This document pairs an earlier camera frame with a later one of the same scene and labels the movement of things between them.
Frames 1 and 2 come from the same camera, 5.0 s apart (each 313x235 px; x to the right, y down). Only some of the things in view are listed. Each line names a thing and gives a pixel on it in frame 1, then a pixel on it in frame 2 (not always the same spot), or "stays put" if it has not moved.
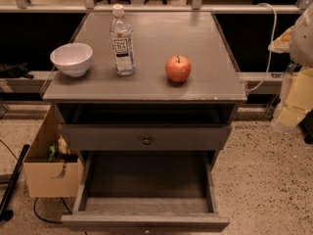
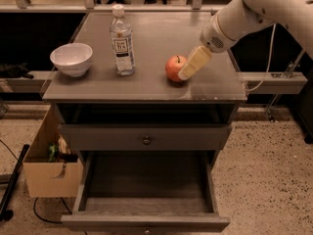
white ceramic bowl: x=71 y=59 stays put
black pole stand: x=7 y=213 stays put
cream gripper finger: x=299 y=99 to x=214 y=39
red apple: x=177 y=68 stays put
